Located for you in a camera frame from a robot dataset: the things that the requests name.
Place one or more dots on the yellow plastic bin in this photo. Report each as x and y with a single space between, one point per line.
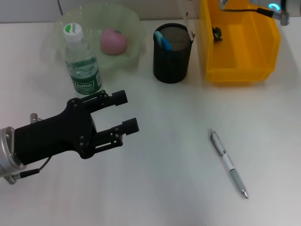
240 56

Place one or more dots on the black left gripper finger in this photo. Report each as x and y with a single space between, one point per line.
130 126
120 97

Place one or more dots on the silver pen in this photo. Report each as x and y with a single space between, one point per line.
227 160

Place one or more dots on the clear plastic ruler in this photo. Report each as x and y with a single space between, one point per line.
188 18

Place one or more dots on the black mesh pen holder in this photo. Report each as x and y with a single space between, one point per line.
171 66

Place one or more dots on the green plastic wrapper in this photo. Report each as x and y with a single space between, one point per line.
216 34

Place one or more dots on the green translucent fruit plate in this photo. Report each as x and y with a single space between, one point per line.
122 58

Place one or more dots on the pink toy peach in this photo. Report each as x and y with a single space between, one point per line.
114 42

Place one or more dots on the clear bottle green label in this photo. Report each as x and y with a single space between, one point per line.
85 82

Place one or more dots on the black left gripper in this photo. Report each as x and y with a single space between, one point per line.
51 136

